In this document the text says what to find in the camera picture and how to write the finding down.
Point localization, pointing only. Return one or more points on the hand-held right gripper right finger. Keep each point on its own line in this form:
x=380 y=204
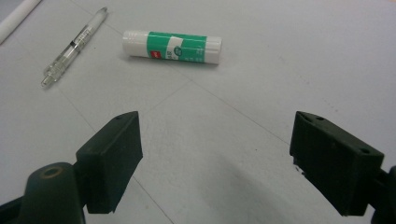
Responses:
x=336 y=165

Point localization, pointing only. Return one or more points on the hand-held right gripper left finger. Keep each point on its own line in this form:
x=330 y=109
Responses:
x=109 y=161

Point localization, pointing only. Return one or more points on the clear plastic pen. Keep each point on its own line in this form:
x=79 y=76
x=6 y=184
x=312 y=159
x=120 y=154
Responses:
x=74 y=46

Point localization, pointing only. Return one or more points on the green and white glue stick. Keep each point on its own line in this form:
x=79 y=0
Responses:
x=186 y=46

